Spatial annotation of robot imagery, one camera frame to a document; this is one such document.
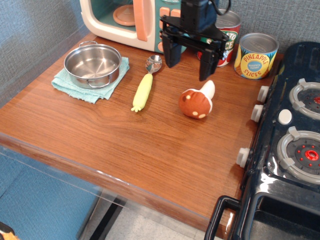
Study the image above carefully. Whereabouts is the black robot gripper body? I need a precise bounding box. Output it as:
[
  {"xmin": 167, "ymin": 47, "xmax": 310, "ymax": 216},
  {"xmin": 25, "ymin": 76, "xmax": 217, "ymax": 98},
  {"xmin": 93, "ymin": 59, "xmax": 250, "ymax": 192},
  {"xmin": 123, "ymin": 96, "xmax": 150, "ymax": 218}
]
[{"xmin": 160, "ymin": 0, "xmax": 230, "ymax": 59}]

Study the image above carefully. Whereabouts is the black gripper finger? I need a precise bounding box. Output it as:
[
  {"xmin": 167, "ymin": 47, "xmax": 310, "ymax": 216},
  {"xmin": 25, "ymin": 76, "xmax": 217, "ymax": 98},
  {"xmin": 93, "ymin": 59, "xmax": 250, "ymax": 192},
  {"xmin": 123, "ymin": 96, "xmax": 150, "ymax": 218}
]
[
  {"xmin": 162, "ymin": 32, "xmax": 182, "ymax": 68},
  {"xmin": 199, "ymin": 47, "xmax": 220, "ymax": 81}
]

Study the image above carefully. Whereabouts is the brown plush toy mushroom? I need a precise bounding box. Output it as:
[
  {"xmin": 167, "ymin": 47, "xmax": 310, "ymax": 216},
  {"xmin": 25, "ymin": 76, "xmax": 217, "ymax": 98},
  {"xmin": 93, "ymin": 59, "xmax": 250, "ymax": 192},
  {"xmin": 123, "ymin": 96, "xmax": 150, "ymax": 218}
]
[{"xmin": 178, "ymin": 80, "xmax": 216, "ymax": 120}]

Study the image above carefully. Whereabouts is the tomato sauce can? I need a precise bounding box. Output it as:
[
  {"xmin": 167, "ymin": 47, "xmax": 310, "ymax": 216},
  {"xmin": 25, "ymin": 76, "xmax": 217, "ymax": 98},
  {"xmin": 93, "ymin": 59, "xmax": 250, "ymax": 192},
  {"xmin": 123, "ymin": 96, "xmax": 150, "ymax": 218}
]
[{"xmin": 197, "ymin": 8, "xmax": 242, "ymax": 68}]

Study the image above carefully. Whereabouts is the teal toy microwave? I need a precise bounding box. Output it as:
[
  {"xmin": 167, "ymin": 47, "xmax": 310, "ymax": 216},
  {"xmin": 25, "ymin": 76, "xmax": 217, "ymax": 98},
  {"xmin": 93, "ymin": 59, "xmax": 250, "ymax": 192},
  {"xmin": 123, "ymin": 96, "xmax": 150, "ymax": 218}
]
[{"xmin": 79, "ymin": 0, "xmax": 181, "ymax": 54}]

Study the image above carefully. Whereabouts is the pineapple slices can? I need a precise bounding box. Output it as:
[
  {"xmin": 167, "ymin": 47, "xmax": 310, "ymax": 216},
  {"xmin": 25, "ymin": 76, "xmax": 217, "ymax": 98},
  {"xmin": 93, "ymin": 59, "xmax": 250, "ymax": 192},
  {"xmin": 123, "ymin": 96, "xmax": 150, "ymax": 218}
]
[{"xmin": 234, "ymin": 32, "xmax": 279, "ymax": 80}]

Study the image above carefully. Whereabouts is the white stove knob top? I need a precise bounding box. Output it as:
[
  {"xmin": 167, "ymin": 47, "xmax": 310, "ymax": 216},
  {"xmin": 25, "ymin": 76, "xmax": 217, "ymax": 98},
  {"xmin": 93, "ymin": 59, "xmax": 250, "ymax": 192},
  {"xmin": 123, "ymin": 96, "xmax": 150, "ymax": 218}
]
[{"xmin": 257, "ymin": 85, "xmax": 270, "ymax": 103}]

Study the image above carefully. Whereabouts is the white stove knob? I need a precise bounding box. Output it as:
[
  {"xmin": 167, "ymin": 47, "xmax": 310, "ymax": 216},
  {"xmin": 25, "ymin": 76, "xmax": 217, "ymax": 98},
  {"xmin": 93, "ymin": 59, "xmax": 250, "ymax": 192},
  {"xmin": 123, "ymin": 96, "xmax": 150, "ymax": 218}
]
[
  {"xmin": 257, "ymin": 85, "xmax": 270, "ymax": 103},
  {"xmin": 236, "ymin": 147, "xmax": 251, "ymax": 168},
  {"xmin": 250, "ymin": 104, "xmax": 264, "ymax": 123}
]

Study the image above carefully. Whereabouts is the white stove knob middle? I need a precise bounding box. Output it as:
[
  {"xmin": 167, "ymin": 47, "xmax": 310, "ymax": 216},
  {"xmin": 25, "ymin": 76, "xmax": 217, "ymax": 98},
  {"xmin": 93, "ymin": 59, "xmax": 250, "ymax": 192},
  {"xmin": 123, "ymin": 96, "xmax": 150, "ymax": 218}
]
[{"xmin": 250, "ymin": 104, "xmax": 264, "ymax": 123}]

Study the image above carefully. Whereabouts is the stainless steel pot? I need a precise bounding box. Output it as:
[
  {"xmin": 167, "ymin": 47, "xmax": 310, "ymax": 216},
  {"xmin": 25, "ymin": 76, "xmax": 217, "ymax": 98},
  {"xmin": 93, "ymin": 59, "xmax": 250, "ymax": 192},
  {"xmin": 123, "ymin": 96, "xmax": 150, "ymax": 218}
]
[{"xmin": 64, "ymin": 41, "xmax": 124, "ymax": 89}]

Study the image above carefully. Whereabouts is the white round stove button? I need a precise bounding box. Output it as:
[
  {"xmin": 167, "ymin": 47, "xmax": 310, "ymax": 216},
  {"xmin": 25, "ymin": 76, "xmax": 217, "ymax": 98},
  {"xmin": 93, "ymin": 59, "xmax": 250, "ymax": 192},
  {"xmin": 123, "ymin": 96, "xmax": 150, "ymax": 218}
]
[{"xmin": 277, "ymin": 109, "xmax": 292, "ymax": 125}]

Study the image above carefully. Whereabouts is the white stove knob bottom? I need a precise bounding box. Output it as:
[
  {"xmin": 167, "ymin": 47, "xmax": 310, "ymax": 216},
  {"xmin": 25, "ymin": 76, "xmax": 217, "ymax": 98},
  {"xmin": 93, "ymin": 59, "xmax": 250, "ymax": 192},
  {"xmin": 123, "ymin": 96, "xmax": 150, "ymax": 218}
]
[{"xmin": 236, "ymin": 147, "xmax": 251, "ymax": 168}]

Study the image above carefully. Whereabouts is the grey upper stove burner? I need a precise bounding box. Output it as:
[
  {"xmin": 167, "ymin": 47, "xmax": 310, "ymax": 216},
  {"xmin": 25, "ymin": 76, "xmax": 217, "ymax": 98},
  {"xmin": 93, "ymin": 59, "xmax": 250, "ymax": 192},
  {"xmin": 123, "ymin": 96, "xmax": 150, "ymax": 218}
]
[{"xmin": 289, "ymin": 78, "xmax": 320, "ymax": 120}]

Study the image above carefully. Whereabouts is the grey stove burner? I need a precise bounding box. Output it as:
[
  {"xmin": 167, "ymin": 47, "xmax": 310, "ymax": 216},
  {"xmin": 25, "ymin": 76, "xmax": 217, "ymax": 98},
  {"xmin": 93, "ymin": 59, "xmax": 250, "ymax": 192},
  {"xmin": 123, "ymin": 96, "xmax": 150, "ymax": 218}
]
[
  {"xmin": 276, "ymin": 126, "xmax": 320, "ymax": 185},
  {"xmin": 289, "ymin": 78, "xmax": 320, "ymax": 120}
]

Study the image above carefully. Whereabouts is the teal folded cloth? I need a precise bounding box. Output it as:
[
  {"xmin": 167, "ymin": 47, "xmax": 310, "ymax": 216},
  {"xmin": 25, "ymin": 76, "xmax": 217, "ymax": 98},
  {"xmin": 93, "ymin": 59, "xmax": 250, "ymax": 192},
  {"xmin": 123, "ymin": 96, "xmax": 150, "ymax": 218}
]
[{"xmin": 51, "ymin": 57, "xmax": 130, "ymax": 104}]

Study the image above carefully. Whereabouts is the grey lower stove burner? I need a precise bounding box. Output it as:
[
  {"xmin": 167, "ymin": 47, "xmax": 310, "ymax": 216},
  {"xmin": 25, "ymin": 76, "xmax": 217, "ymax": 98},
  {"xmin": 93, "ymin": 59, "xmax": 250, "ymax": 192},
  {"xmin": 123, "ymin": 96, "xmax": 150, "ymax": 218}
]
[{"xmin": 276, "ymin": 126, "xmax": 320, "ymax": 185}]

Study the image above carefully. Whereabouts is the black toy stove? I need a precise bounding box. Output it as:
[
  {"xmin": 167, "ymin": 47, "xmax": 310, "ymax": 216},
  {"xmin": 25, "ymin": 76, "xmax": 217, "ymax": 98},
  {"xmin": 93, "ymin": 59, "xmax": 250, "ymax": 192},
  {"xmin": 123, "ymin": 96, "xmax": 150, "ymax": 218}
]
[{"xmin": 205, "ymin": 41, "xmax": 320, "ymax": 240}]

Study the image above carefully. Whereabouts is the orange object at corner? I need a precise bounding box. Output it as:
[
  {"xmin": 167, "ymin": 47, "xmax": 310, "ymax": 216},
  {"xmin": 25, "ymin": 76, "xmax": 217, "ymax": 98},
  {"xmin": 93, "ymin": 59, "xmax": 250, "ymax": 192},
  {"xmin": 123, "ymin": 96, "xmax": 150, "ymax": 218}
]
[{"xmin": 0, "ymin": 222, "xmax": 20, "ymax": 240}]

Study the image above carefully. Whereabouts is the spoon with yellow-green handle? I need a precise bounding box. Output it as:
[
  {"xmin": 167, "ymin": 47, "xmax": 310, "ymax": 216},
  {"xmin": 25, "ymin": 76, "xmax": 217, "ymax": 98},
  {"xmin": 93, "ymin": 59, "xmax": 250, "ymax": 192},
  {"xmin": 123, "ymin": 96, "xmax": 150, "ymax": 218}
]
[{"xmin": 131, "ymin": 55, "xmax": 162, "ymax": 113}]

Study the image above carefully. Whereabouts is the black braided cable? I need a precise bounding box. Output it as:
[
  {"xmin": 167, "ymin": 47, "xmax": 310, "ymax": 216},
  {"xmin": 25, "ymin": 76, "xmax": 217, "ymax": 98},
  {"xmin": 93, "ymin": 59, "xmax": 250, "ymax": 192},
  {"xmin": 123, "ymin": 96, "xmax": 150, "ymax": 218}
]
[{"xmin": 208, "ymin": 0, "xmax": 232, "ymax": 16}]

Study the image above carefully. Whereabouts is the black stove oven handle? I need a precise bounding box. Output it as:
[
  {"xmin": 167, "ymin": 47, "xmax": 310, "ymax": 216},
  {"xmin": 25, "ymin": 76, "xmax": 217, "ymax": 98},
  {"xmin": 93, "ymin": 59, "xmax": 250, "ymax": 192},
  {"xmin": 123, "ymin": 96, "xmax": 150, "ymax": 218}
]
[{"xmin": 204, "ymin": 195, "xmax": 241, "ymax": 240}]

